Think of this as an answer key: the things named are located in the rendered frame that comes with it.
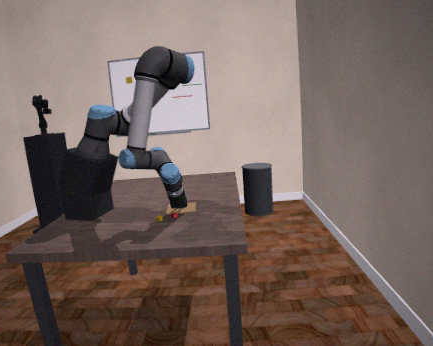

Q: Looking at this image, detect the tan flat mat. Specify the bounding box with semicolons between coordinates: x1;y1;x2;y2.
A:
166;202;196;214

